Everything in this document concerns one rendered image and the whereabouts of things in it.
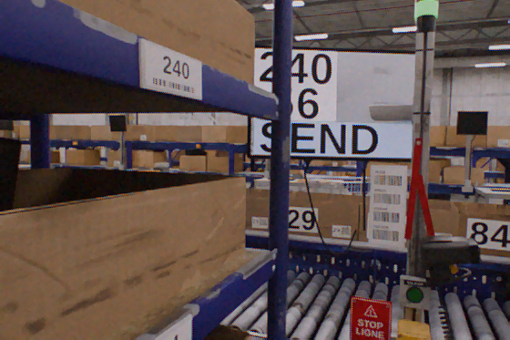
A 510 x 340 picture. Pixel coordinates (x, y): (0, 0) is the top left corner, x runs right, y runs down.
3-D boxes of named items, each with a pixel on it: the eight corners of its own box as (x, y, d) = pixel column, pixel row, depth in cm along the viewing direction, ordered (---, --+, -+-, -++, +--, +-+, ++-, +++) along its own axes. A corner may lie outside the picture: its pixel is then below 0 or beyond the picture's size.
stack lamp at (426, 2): (414, 15, 77) (415, -13, 76) (414, 23, 81) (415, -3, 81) (438, 12, 75) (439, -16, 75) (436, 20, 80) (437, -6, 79)
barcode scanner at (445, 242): (484, 290, 69) (479, 240, 69) (423, 290, 73) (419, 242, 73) (478, 279, 76) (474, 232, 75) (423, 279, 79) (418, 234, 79)
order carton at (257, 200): (200, 226, 167) (200, 192, 166) (230, 216, 195) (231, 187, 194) (273, 234, 155) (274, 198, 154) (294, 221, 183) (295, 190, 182)
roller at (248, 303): (209, 342, 101) (202, 326, 102) (276, 279, 151) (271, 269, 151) (222, 336, 100) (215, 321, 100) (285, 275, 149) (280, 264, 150)
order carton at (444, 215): (358, 242, 144) (359, 203, 143) (366, 228, 172) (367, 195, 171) (458, 253, 132) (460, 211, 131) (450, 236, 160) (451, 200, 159)
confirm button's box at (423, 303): (398, 307, 78) (400, 278, 77) (399, 301, 81) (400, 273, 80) (430, 312, 76) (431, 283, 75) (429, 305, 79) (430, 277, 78)
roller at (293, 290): (256, 329, 96) (262, 346, 96) (309, 269, 146) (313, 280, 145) (241, 333, 98) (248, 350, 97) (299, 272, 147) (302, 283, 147)
